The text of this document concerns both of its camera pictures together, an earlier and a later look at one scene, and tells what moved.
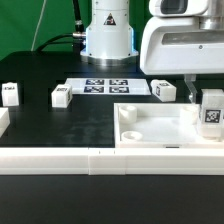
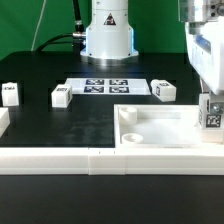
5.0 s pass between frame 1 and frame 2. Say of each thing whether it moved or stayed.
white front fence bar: stayed
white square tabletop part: stayed
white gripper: moved
